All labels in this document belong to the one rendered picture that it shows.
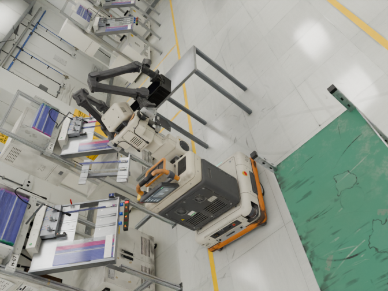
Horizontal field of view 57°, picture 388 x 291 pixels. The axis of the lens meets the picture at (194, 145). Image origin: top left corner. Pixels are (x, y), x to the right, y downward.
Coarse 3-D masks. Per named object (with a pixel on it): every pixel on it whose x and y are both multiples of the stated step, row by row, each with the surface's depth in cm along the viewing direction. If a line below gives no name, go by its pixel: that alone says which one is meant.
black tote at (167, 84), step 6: (162, 78) 295; (150, 84) 305; (156, 84) 305; (162, 84) 289; (168, 84) 296; (150, 90) 309; (156, 90) 289; (162, 90) 289; (168, 90) 290; (150, 96) 293; (156, 96) 293; (162, 96) 294; (150, 102) 297; (156, 102) 297; (132, 108) 322; (138, 108) 301
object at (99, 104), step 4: (84, 88) 272; (84, 92) 270; (88, 92) 275; (72, 96) 271; (88, 96) 281; (88, 100) 283; (92, 100) 287; (96, 100) 295; (100, 100) 303; (92, 104) 292; (96, 104) 295; (100, 104) 300; (104, 104) 307; (100, 108) 307
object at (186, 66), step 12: (192, 48) 363; (180, 60) 374; (192, 60) 348; (168, 72) 385; (180, 72) 357; (192, 72) 337; (180, 84) 346; (216, 84) 348; (240, 84) 397; (168, 96) 356; (228, 96) 357; (180, 108) 418; (168, 120) 380; (204, 120) 436; (180, 132) 389; (204, 144) 403
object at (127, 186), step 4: (108, 176) 366; (108, 180) 369; (112, 180) 369; (116, 180) 371; (116, 184) 374; (120, 184) 374; (124, 184) 375; (128, 184) 380; (124, 188) 379; (128, 188) 379; (132, 188) 380; (132, 192) 384; (136, 192) 384
